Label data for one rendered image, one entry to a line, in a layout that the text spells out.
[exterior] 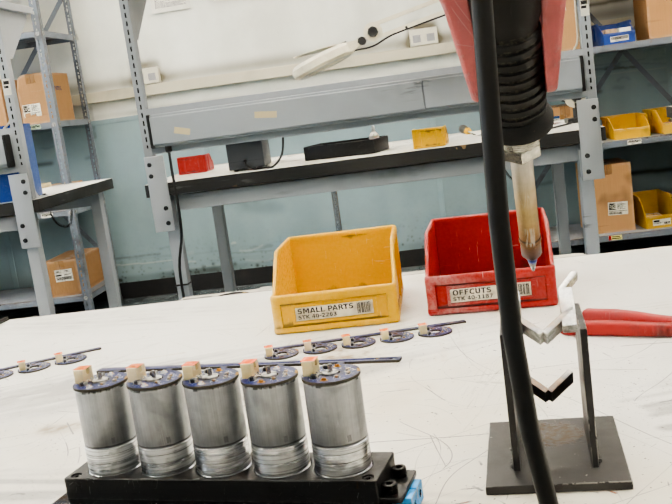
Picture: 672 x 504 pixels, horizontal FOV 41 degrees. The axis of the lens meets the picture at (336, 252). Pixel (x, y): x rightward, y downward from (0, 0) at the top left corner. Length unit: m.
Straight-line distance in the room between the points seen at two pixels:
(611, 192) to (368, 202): 1.26
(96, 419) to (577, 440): 0.22
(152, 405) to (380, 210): 4.46
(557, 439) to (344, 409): 0.12
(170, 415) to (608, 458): 0.19
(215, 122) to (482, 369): 2.24
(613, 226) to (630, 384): 4.00
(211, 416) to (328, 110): 2.32
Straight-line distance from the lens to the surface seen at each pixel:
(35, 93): 4.77
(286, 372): 0.39
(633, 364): 0.56
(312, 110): 2.69
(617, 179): 4.49
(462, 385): 0.54
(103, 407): 0.42
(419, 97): 2.67
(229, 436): 0.40
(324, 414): 0.37
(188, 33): 4.97
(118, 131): 5.08
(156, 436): 0.41
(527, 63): 0.30
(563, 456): 0.42
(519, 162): 0.32
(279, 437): 0.39
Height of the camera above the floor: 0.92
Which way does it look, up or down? 9 degrees down
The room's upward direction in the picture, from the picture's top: 8 degrees counter-clockwise
